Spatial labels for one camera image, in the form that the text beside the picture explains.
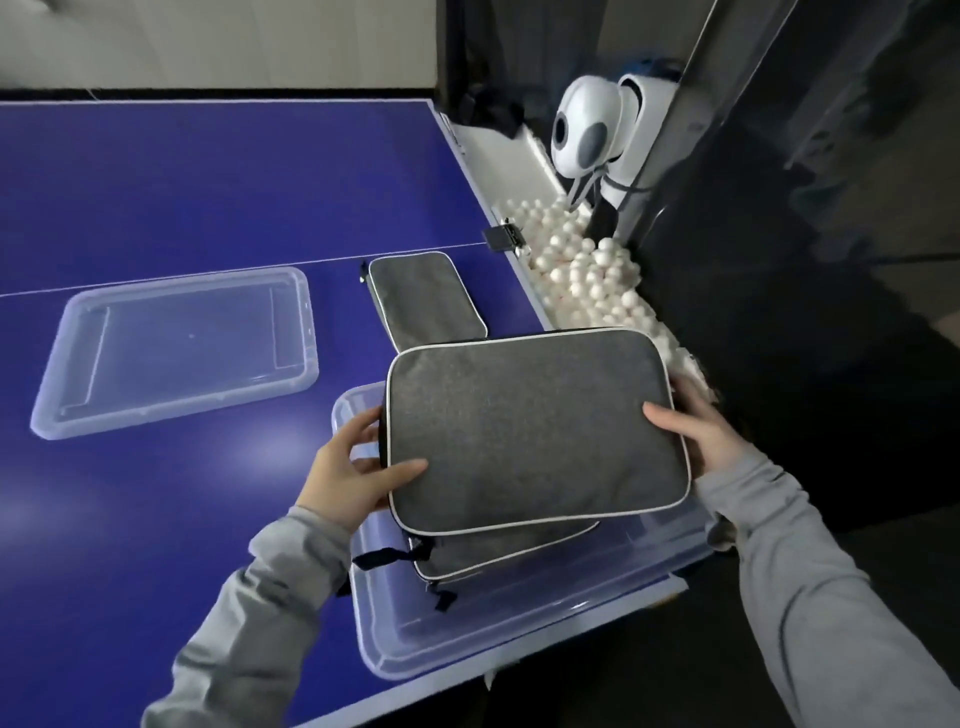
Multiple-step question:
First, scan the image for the white ball collection tray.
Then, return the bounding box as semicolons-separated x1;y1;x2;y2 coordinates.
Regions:
431;112;714;395

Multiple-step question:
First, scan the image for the white ball serving machine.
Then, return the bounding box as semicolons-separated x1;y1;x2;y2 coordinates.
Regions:
551;72;714;226

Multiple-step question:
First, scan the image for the clear plastic lid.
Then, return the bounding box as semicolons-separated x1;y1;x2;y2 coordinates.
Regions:
29;266;320;442

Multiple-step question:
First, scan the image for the person's right forearm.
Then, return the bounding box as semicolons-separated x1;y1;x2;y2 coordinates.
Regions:
693;442;960;728

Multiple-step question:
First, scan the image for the person's right hand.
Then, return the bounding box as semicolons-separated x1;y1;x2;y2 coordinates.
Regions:
643;374;751;478

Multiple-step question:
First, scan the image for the black table edge clamp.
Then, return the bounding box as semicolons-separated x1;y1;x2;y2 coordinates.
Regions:
482;218;530;254

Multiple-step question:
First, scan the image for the clear plastic box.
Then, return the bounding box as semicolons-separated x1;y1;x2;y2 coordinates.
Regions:
331;382;718;682

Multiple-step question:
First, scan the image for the person's left hand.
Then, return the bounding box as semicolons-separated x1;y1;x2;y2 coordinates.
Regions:
296;404;429;535

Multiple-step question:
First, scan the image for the pile of white balls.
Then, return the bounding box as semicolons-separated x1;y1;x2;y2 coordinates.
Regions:
494;196;714;395

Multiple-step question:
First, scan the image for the person's left forearm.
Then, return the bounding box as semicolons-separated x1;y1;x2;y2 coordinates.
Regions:
140;506;354;728

